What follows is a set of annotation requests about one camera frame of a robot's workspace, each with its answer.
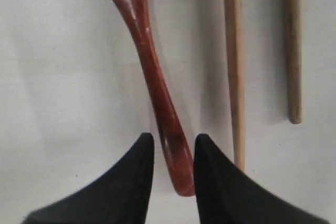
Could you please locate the dark red wooden spoon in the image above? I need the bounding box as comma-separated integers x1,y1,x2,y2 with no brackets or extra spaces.
112,0,195,197

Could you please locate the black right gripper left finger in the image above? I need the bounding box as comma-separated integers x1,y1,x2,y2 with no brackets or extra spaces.
23,133,154,223

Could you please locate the wooden chopstick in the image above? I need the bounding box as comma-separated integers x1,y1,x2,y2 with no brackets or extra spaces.
224,0,245,172
284,0,302,124

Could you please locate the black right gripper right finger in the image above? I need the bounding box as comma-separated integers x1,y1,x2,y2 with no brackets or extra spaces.
194,134,327,223

